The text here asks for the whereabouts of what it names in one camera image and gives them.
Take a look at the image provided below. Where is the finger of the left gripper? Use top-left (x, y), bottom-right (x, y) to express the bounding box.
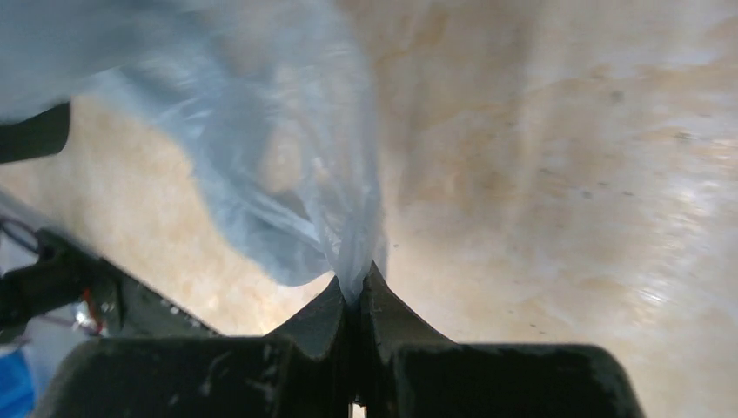
top-left (1, 102), bottom-right (71, 164)

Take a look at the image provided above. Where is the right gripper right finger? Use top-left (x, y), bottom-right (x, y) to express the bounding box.
top-left (358, 267), bottom-right (644, 417)

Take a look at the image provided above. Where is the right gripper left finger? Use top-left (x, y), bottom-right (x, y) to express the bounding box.
top-left (34, 281), bottom-right (349, 417)

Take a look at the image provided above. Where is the blue plastic trash bag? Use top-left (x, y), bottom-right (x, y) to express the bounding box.
top-left (1, 1), bottom-right (386, 303)

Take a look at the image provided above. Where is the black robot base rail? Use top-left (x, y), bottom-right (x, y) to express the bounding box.
top-left (1, 229), bottom-right (216, 344)

